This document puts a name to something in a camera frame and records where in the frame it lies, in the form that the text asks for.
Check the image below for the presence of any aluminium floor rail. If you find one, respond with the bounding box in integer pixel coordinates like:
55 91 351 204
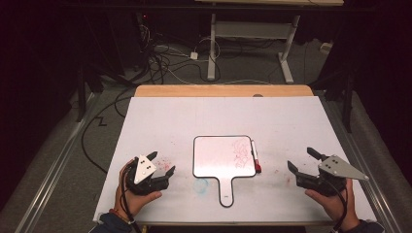
14 92 100 233
319 93 404 233

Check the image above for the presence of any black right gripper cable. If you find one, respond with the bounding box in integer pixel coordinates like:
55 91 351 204
324 179 350 233

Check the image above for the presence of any person's right hand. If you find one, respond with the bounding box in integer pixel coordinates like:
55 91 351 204
304 178 361 232

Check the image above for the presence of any wooden table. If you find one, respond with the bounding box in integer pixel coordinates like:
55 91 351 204
96 83 377 227

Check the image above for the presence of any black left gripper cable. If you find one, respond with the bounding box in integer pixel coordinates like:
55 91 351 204
120 160 143 233

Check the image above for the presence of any black floor cable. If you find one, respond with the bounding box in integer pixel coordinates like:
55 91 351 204
80 86 137 175

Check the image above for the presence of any small whiteboard with handle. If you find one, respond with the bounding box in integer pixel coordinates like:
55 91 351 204
192 134 258 209

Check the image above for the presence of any white desk frame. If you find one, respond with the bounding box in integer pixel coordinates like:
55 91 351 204
193 0 345 85

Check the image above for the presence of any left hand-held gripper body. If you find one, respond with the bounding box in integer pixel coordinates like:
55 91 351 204
125 154 170 196

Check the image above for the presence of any red bracelet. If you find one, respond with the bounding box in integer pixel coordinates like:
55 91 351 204
109 209 136 225

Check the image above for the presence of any tangle of black cables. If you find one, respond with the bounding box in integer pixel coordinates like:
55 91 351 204
135 13 224 85

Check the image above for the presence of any person's left hand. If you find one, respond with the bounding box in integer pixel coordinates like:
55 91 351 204
113 158 163 221

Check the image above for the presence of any white box on floor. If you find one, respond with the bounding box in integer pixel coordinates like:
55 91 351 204
318 41 334 55

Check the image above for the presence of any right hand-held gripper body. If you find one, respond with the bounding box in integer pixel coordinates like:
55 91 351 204
295 154 370 198

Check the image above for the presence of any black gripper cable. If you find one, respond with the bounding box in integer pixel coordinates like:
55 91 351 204
324 179 350 233
120 160 143 233

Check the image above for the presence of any white floor cable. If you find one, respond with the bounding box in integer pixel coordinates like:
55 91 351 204
154 48 275 86

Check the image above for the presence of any white marker with red cap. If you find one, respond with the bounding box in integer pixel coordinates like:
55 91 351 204
250 139 262 174

